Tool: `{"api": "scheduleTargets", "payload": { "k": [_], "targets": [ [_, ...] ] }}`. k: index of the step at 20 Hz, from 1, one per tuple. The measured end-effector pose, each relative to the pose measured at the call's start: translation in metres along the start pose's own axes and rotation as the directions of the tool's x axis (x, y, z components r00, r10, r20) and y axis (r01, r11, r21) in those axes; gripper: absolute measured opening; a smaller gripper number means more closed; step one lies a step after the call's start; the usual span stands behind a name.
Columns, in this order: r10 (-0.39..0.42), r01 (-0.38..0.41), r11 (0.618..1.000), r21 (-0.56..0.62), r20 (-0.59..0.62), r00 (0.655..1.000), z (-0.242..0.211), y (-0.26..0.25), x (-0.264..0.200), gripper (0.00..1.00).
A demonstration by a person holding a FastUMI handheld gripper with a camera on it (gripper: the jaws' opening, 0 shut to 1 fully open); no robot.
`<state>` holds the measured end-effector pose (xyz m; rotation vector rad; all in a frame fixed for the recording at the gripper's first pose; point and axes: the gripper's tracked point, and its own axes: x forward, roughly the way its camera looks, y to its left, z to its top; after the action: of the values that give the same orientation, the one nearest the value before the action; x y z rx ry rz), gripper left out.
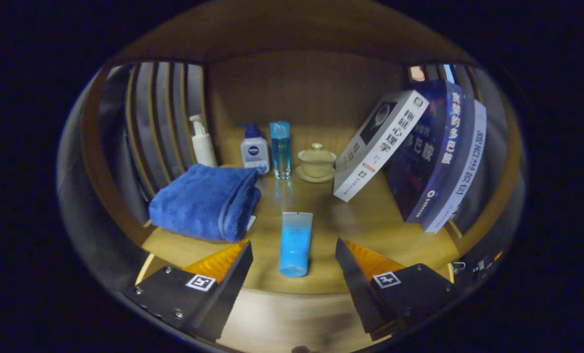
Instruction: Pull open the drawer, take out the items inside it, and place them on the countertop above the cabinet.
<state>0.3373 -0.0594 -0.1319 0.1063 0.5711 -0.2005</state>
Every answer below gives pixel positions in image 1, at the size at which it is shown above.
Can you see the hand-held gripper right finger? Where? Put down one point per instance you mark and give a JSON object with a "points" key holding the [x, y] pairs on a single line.
{"points": [[358, 289]]}

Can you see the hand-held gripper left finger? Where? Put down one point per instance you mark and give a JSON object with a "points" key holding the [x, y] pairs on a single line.
{"points": [[230, 289]]}

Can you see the wooden drawer with black knob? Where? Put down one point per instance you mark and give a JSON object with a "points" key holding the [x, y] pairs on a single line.
{"points": [[292, 318]]}

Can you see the blue and white tube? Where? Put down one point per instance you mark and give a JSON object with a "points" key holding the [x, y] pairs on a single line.
{"points": [[295, 245]]}

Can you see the wooden cabinet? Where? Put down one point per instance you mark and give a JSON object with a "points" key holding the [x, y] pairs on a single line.
{"points": [[296, 88]]}

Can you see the blue folded towel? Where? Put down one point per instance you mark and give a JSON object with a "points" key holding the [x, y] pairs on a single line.
{"points": [[198, 203]]}

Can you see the beige lidded teacup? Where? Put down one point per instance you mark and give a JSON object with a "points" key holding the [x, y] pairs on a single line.
{"points": [[316, 164]]}

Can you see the white bottle with blue cap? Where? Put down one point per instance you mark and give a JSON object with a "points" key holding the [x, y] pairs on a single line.
{"points": [[254, 152]]}

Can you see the white book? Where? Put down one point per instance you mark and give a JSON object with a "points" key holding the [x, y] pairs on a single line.
{"points": [[380, 147]]}

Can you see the white pump bottle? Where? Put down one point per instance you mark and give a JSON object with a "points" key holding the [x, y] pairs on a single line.
{"points": [[204, 147]]}

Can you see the clear blue bottle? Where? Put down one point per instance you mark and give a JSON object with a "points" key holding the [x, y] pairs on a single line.
{"points": [[280, 152]]}

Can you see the dark blue book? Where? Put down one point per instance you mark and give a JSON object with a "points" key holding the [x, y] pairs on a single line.
{"points": [[429, 157]]}

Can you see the pale lilac book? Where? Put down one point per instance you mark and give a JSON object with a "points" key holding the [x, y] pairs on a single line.
{"points": [[466, 171]]}

